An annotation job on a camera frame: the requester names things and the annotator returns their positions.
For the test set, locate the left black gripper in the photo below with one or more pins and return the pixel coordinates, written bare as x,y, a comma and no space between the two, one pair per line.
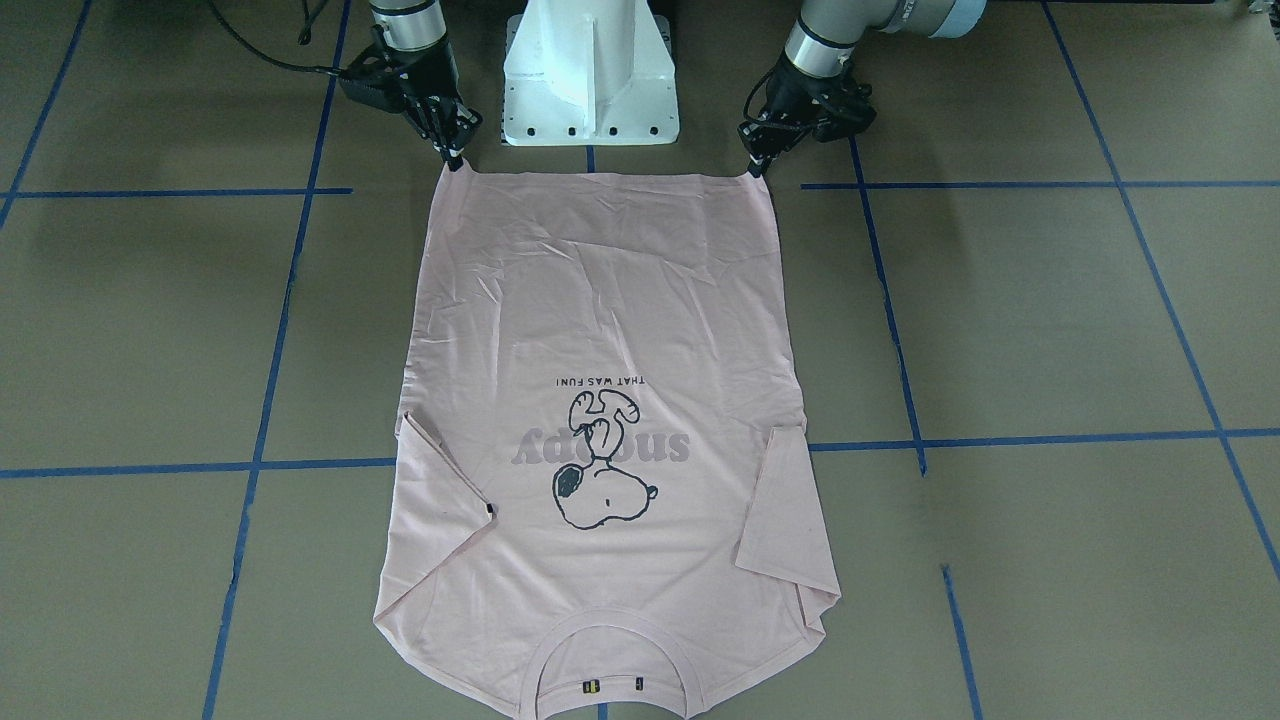
792,95

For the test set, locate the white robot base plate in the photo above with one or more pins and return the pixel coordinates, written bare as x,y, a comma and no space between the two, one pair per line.
589,73

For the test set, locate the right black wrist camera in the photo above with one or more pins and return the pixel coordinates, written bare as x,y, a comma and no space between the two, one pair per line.
374,79

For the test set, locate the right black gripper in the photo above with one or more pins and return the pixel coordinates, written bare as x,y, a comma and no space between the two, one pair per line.
424,87

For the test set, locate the pink Snoopy t-shirt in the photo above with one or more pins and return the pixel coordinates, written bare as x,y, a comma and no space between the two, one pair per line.
603,487

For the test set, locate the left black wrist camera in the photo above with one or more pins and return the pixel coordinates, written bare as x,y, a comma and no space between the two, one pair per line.
844,111

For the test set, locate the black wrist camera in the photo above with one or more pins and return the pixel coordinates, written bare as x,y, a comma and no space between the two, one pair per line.
844,111
374,79

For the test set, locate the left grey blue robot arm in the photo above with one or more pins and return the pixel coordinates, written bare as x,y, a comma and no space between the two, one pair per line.
825,29

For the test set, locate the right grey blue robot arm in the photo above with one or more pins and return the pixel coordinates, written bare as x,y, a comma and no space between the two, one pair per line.
409,26

